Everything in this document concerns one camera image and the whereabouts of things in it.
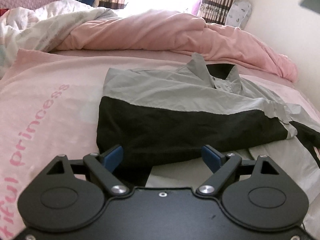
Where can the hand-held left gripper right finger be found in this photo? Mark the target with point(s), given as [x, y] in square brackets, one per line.
[209, 158]

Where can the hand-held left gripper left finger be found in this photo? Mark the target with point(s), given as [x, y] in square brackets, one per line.
[113, 157]

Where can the grey and black jacket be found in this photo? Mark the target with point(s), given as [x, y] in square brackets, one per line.
[175, 125]

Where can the pink printed bed sheet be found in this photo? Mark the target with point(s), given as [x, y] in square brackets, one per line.
[50, 105]

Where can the pink duvet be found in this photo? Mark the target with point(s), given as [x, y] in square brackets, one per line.
[160, 32]

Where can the white patterned quilt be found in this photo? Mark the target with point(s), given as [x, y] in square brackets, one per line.
[37, 27]

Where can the purple cloth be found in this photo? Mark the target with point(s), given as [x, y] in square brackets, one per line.
[197, 7]

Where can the dark blue cloth item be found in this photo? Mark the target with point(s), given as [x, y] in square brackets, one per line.
[83, 1]

